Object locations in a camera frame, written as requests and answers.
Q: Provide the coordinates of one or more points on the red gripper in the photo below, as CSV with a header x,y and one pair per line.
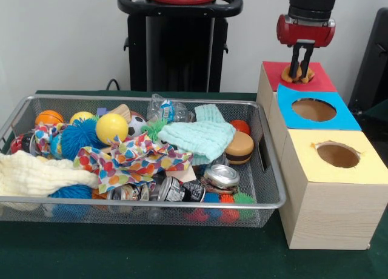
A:
x,y
303,33

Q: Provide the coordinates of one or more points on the orange plush toy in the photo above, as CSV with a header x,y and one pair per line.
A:
x,y
286,77

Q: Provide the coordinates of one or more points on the mint green cloth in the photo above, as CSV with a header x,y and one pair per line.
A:
x,y
203,136

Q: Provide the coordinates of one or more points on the shallow clear mesh bin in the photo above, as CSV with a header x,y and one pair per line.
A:
x,y
260,188

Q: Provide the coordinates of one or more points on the wooden box with three holes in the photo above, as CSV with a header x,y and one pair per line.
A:
x,y
327,206

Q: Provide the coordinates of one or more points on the black stand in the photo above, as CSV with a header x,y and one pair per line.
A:
x,y
373,67

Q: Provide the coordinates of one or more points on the red ball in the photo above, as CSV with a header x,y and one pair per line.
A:
x,y
241,126

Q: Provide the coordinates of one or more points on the toy hamburger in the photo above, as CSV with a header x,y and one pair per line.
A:
x,y
240,148

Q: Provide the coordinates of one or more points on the crushed silver can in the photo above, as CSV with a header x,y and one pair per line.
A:
x,y
222,176

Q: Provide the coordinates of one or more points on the crushed clear plastic bottle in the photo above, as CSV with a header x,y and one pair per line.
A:
x,y
167,109

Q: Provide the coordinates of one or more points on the colourful polka dot cloth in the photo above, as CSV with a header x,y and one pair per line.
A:
x,y
142,164

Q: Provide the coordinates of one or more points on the large yellow ball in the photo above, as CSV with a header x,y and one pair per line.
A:
x,y
111,127

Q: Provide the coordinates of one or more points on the blue spiky ball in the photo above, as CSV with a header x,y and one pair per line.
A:
x,y
79,138
71,192

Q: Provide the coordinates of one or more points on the dark green table cloth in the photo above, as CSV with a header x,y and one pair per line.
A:
x,y
151,255

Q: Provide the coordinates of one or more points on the orange toy basketball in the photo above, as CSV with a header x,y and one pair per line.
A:
x,y
50,117

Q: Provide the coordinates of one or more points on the cream yellow cloth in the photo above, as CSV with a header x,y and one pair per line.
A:
x,y
33,174

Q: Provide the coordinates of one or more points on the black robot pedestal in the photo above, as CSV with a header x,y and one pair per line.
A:
x,y
179,48

